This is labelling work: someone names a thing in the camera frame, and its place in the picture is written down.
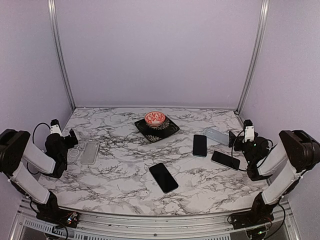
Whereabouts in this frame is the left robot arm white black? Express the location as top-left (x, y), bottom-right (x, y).
top-left (0, 129), bottom-right (78, 223)

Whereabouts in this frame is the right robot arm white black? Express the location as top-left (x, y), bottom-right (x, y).
top-left (228, 130), bottom-right (320, 224)

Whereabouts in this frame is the clear magsafe phone case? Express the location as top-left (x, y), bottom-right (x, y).
top-left (67, 142), bottom-right (86, 164)

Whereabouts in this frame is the grey translucent phone case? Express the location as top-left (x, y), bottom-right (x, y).
top-left (80, 141), bottom-right (100, 165)

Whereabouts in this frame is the black smartphone teal edge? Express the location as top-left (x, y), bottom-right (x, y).
top-left (192, 134), bottom-right (207, 158)

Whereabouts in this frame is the black square floral plate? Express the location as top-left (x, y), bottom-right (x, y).
top-left (134, 117), bottom-right (180, 143)

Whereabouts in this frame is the red white patterned bowl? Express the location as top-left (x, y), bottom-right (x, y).
top-left (144, 111), bottom-right (166, 127)

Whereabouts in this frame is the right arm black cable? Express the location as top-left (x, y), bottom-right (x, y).
top-left (229, 129), bottom-right (275, 172)

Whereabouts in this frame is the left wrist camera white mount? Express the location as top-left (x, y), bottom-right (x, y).
top-left (50, 119), bottom-right (63, 137)

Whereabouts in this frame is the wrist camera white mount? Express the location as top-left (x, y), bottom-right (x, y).
top-left (243, 119), bottom-right (255, 143)
top-left (50, 119), bottom-right (63, 137)

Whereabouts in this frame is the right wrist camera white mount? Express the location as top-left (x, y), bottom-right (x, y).
top-left (243, 119), bottom-right (255, 143)

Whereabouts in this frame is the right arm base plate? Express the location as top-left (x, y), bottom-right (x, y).
top-left (228, 211), bottom-right (274, 230)

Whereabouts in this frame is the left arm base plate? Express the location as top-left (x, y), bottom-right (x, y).
top-left (36, 209), bottom-right (80, 228)

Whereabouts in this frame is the front aluminium rail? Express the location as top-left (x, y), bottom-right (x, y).
top-left (8, 198), bottom-right (301, 240)

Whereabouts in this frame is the right aluminium frame post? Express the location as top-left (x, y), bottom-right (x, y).
top-left (236, 0), bottom-right (270, 115)

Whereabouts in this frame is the aluminium frame post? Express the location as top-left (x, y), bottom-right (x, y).
top-left (236, 0), bottom-right (270, 115)
top-left (47, 0), bottom-right (76, 111)

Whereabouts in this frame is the left aluminium frame post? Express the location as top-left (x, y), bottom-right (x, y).
top-left (47, 0), bottom-right (76, 111)

